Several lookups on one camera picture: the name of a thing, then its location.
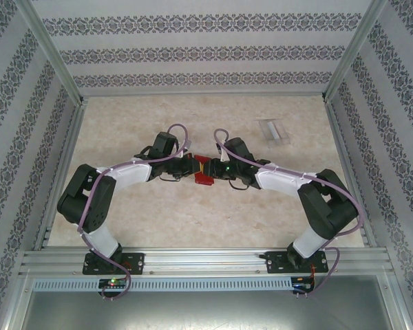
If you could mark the aluminium table side rail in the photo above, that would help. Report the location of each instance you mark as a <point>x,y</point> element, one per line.
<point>60,175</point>
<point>350,172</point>

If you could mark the black base plate left arm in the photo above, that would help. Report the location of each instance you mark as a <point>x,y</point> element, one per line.
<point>134,261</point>

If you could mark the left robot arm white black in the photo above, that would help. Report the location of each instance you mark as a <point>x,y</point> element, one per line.
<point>100,206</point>

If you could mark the clear plastic box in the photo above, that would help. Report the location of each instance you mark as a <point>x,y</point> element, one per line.
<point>284,141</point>

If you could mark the grey metal shelf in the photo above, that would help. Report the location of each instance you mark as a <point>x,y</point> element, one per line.
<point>206,313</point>

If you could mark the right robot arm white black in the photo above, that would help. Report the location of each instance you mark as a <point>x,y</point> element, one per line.
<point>327,209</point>

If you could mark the long aluminium mounting rail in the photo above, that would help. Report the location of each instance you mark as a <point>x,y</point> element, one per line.
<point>206,261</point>

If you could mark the aluminium frame post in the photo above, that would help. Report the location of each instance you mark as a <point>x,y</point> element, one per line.
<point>56,55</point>
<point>354,51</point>

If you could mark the narrow white strip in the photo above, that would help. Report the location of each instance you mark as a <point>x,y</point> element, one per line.
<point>274,131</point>

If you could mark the small circuit board green light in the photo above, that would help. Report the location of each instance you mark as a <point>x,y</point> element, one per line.
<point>113,283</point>

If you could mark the red leather card holder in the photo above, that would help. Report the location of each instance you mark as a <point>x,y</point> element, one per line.
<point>203,178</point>

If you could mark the black base plate right arm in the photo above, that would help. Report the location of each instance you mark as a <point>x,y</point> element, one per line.
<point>275,263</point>

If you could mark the small circuit board blue light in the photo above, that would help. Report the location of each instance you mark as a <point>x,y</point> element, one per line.
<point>303,286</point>

